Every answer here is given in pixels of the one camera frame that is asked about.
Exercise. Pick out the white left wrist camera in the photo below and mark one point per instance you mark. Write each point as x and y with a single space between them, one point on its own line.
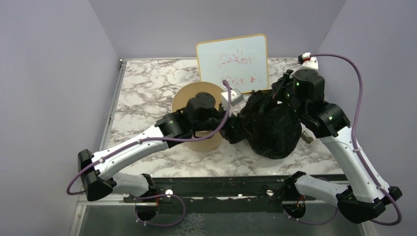
234 99

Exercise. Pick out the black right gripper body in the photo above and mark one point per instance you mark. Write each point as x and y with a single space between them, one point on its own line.
284 92

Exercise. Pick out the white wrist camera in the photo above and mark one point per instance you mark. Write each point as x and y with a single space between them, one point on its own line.
306 61
234 99

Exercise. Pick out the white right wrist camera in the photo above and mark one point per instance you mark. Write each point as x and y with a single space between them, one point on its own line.
306 61

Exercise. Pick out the beige cylindrical trash bin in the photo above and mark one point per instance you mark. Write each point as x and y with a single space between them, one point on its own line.
180 100

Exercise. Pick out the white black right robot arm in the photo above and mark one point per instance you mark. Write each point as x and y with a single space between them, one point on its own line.
366 195

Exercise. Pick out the yellow framed whiteboard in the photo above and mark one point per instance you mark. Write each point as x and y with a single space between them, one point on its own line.
241 61

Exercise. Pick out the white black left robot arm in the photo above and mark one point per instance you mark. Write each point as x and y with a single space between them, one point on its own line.
200 119

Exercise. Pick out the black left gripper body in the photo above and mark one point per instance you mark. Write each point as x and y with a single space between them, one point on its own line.
227 131

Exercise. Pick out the small tan table scrap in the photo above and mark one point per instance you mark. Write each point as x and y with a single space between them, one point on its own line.
306 137

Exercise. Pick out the black plastic trash bag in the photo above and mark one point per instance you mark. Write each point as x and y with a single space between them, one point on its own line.
273 129

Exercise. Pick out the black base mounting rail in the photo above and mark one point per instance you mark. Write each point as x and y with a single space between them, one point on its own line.
219 195

